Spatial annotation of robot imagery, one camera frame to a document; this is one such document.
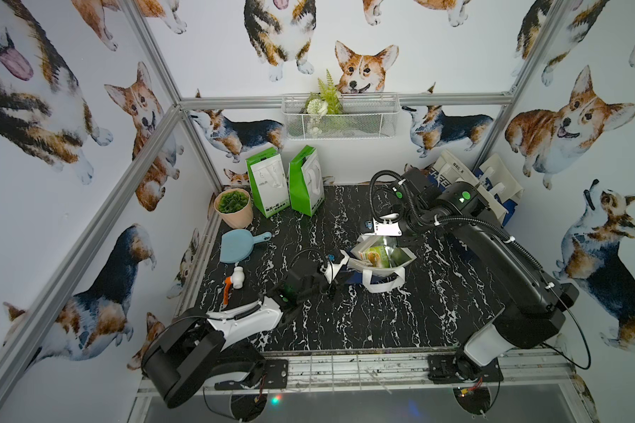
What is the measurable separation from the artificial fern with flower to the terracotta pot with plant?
39cm

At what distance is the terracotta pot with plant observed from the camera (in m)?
1.01

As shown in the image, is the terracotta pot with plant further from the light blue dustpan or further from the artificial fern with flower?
the artificial fern with flower
